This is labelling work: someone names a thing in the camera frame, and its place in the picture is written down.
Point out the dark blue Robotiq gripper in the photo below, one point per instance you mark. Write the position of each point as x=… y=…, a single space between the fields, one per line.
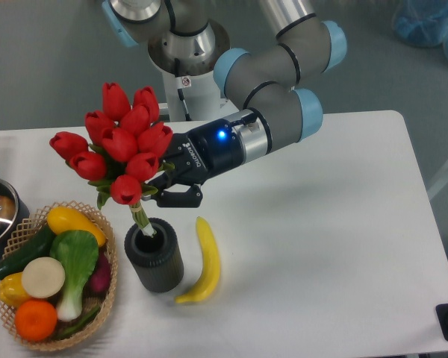
x=209 y=150

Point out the red tulip bouquet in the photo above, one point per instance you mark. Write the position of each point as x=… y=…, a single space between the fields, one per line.
x=123 y=150

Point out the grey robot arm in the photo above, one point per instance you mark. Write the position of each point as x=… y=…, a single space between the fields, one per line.
x=245 y=106

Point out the dark grey ribbed vase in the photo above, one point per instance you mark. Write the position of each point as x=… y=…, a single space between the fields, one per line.
x=156 y=259

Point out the yellow toy banana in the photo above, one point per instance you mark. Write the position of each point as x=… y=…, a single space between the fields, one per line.
x=209 y=278

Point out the purple toy sweet potato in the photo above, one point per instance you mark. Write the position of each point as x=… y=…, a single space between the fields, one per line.
x=100 y=279

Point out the green toy bok choy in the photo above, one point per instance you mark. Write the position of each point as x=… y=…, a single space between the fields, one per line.
x=77 y=251

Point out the yellow toy squash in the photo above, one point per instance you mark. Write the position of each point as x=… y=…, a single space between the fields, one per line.
x=61 y=219

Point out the green toy cucumber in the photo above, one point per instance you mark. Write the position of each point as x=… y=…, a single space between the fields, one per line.
x=37 y=246

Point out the woven wicker basket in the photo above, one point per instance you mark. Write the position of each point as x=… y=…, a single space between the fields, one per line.
x=97 y=304

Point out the green toy bean pod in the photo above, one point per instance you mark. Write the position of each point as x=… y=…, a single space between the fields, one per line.
x=79 y=325

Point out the orange toy orange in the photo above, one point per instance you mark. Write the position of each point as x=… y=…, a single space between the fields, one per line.
x=35 y=320

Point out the yellow toy bell pepper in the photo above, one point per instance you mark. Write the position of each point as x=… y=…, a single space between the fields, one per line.
x=12 y=291

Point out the blue plastic bag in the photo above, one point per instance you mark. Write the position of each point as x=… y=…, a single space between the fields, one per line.
x=422 y=24

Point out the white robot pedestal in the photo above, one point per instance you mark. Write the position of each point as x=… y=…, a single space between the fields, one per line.
x=187 y=65

